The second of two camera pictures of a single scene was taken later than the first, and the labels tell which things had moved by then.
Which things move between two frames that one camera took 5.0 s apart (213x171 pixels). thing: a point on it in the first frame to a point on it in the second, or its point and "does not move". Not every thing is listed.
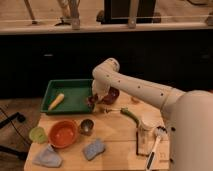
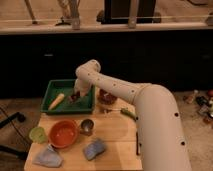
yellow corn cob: (56, 101) does not move
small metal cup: (87, 127) does not move
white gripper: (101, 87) to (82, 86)
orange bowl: (62, 134) does not move
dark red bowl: (111, 96) does not move
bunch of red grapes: (91, 100) to (75, 96)
